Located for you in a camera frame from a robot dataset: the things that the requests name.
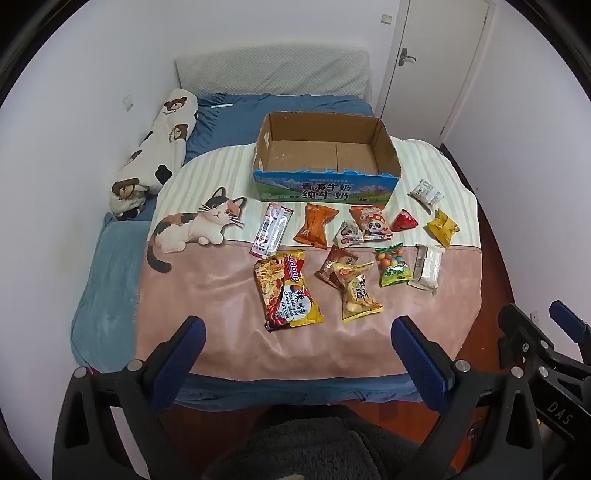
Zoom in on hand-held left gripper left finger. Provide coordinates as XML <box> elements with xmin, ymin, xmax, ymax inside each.
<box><xmin>53</xmin><ymin>316</ymin><xmax>207</xmax><ymax>480</ymax></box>

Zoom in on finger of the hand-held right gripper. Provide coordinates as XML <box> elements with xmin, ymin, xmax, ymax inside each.
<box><xmin>549</xmin><ymin>300</ymin><xmax>591</xmax><ymax>365</ymax></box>
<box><xmin>498</xmin><ymin>304</ymin><xmax>556</xmax><ymax>371</ymax></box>

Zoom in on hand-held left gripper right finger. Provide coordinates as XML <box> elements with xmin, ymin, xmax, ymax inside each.
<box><xmin>392</xmin><ymin>316</ymin><xmax>543</xmax><ymax>480</ymax></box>

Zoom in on yellow rice cracker packet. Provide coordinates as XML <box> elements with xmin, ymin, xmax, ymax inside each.
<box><xmin>333</xmin><ymin>261</ymin><xmax>384</xmax><ymax>324</ymax></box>

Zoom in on green candy bag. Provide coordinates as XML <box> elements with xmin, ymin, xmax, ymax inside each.
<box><xmin>375</xmin><ymin>246</ymin><xmax>413</xmax><ymax>288</ymax></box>

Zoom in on silver white wafer packet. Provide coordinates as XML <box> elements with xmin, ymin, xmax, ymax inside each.
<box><xmin>407</xmin><ymin>244</ymin><xmax>445</xmax><ymax>292</ymax></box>

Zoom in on yellow instant noodle packet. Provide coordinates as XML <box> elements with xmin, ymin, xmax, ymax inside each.
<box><xmin>254</xmin><ymin>249</ymin><xmax>325</xmax><ymax>332</ymax></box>

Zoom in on brown snack packet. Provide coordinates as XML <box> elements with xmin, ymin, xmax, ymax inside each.
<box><xmin>315</xmin><ymin>244</ymin><xmax>360</xmax><ymax>291</ymax></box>

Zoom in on crinkled yellow snack packet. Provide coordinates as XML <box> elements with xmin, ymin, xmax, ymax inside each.
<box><xmin>426</xmin><ymin>209</ymin><xmax>461</xmax><ymax>249</ymax></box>

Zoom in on white bread packet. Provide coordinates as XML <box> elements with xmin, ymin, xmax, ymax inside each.
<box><xmin>410</xmin><ymin>179</ymin><xmax>445</xmax><ymax>212</ymax></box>

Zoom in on orange snack packet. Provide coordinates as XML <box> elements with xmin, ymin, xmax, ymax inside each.
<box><xmin>294</xmin><ymin>204</ymin><xmax>340</xmax><ymax>250</ymax></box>

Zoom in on printed cardboard box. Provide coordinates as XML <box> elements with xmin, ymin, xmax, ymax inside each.
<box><xmin>252</xmin><ymin>112</ymin><xmax>402</xmax><ymax>206</ymax></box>

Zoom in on cat printed blanket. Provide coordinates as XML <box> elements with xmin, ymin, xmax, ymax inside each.
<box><xmin>135</xmin><ymin>138</ymin><xmax>483</xmax><ymax>381</ymax></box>

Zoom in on light blue blanket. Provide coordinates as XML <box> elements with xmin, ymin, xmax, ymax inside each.
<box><xmin>71</xmin><ymin>222</ymin><xmax>153</xmax><ymax>374</ymax></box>

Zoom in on red triangular packet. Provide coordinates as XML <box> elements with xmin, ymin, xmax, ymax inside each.
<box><xmin>392</xmin><ymin>209</ymin><xmax>419</xmax><ymax>232</ymax></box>

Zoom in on small white panda packet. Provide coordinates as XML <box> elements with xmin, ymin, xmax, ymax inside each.
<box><xmin>333</xmin><ymin>220</ymin><xmax>365</xmax><ymax>249</ymax></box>

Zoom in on orange panda mushroom packet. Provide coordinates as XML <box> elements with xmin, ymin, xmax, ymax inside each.
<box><xmin>348</xmin><ymin>204</ymin><xmax>394</xmax><ymax>241</ymax></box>

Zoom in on red white long packet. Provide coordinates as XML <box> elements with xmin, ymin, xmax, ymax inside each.
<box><xmin>249</xmin><ymin>202</ymin><xmax>295</xmax><ymax>259</ymax></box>

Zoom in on bear print pillow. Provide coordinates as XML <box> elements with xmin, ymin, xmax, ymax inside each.
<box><xmin>108</xmin><ymin>88</ymin><xmax>199</xmax><ymax>221</ymax></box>

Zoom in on blue bed sheet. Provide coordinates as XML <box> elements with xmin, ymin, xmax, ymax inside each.
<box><xmin>69</xmin><ymin>92</ymin><xmax>444</xmax><ymax>411</ymax></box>

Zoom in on white door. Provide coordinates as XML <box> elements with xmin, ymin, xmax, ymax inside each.
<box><xmin>374</xmin><ymin>0</ymin><xmax>497</xmax><ymax>144</ymax></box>

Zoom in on grey white headboard cushion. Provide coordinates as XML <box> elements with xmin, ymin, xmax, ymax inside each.
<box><xmin>174</xmin><ymin>45</ymin><xmax>372</xmax><ymax>100</ymax></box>

